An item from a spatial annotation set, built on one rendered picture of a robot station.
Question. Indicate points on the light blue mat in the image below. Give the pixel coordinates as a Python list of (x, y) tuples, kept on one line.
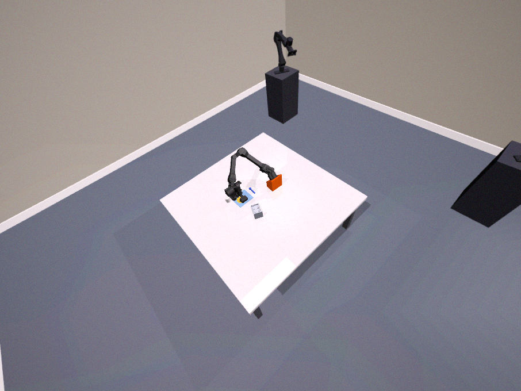
[(244, 194)]

